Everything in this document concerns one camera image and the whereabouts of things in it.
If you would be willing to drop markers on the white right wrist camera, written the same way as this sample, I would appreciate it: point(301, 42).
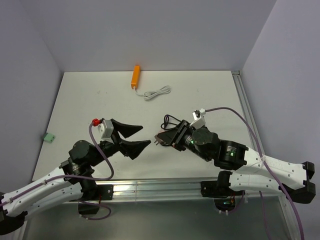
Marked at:
point(198, 118)

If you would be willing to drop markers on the green plug adapter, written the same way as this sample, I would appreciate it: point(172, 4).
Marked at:
point(48, 137)

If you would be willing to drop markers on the aluminium front rail frame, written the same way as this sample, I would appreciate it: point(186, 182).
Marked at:
point(162, 210)

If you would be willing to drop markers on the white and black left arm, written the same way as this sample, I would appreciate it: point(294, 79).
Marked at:
point(72, 180)

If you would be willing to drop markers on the aluminium rail frame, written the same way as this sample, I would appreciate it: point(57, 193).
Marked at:
point(286, 208)
point(162, 210)

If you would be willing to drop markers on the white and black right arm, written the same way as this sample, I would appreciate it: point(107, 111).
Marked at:
point(242, 168)

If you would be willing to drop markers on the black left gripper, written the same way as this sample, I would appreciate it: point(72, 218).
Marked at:
point(132, 148)

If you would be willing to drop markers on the orange power strip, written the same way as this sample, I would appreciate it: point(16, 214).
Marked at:
point(135, 77)

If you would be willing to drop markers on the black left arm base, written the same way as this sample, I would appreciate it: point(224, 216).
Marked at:
point(89, 203)

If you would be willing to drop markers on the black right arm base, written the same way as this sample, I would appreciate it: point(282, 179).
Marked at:
point(220, 190)

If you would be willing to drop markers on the pink and brown plug adapter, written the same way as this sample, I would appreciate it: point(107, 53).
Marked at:
point(159, 141)

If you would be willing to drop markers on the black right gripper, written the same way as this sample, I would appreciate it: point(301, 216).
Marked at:
point(181, 129)

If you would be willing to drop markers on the aluminium right rail frame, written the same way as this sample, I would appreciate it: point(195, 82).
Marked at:
point(286, 208)

